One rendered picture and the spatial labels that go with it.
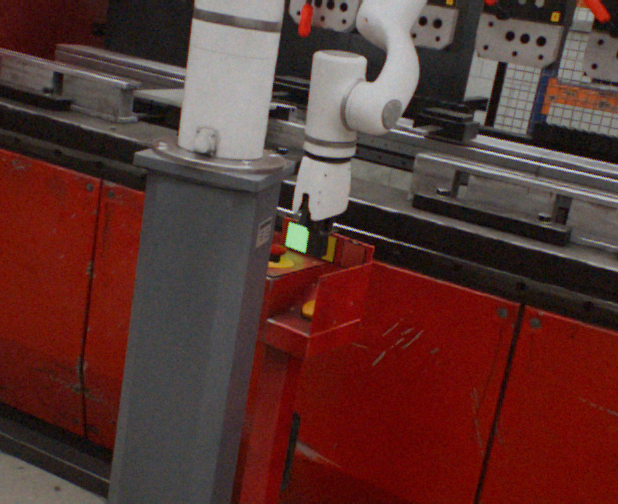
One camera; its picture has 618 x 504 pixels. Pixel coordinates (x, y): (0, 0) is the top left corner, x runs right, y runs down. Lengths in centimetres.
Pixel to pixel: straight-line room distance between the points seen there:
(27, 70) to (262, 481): 119
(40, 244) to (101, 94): 38
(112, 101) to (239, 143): 101
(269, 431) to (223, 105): 68
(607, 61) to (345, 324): 65
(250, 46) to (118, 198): 92
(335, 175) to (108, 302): 84
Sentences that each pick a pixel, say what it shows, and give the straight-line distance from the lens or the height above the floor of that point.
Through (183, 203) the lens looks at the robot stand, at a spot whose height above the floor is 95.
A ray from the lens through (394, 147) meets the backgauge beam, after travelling 217.
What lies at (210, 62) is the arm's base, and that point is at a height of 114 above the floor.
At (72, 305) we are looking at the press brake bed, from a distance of 225.
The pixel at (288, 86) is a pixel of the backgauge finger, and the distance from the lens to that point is 222.
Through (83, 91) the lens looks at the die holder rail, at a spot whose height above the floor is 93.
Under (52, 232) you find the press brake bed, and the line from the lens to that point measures 225.
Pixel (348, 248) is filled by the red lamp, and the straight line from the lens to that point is 164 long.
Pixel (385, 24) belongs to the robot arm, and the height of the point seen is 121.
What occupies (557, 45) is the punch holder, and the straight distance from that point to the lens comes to 178.
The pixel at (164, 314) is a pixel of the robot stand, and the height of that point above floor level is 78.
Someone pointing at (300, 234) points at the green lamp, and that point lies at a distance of 170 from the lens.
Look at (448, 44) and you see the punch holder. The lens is 185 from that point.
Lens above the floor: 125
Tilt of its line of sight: 16 degrees down
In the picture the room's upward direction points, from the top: 10 degrees clockwise
